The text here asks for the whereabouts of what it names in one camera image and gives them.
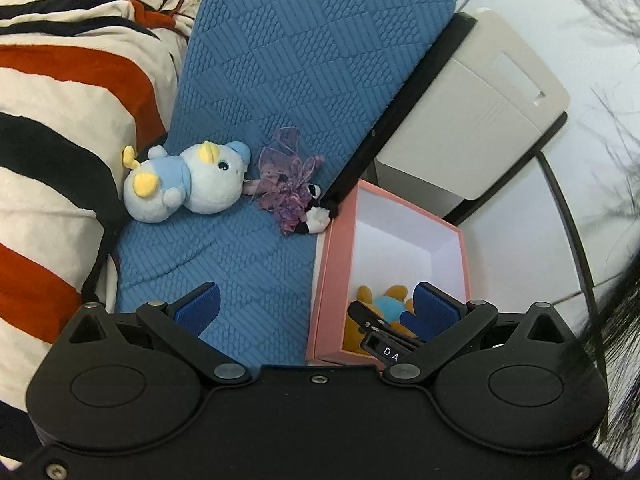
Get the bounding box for black strap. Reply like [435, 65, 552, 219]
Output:
[81, 209, 127, 307]

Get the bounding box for light blue penguin plush toy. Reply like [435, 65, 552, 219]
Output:
[122, 141, 252, 224]

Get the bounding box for dark hair strands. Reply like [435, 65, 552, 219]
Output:
[547, 0, 640, 472]

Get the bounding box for orange and blue plush toy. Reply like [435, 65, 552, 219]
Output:
[342, 284, 417, 356]

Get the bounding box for purple ribbon panda plush toy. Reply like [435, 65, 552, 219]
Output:
[244, 126, 334, 237]

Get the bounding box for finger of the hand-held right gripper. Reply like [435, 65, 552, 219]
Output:
[348, 301, 401, 335]

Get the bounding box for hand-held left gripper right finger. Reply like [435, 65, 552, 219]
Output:
[382, 282, 569, 387]

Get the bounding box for pink cardboard box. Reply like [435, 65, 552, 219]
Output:
[305, 178, 472, 367]

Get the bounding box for black bed frame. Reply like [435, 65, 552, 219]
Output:
[320, 11, 477, 211]

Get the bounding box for blue quilted mattress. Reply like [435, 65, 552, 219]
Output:
[114, 0, 459, 367]

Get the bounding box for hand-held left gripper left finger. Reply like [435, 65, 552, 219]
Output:
[67, 282, 252, 389]

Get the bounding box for beige white appliance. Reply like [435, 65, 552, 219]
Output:
[374, 7, 571, 227]

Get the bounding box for red black white striped blanket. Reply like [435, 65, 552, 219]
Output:
[0, 0, 207, 466]

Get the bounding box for black curved cable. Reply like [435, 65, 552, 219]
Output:
[537, 152, 597, 303]

